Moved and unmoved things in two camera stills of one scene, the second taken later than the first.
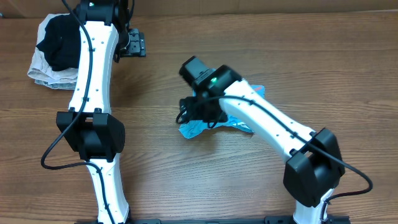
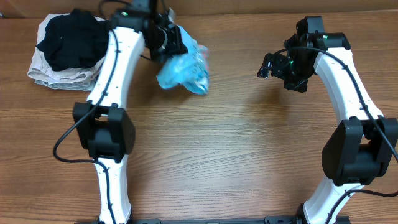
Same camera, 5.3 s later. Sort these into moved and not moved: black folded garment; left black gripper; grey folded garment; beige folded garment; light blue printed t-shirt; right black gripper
Moved: light blue printed t-shirt; right black gripper; left black gripper
Not moved: grey folded garment; beige folded garment; black folded garment
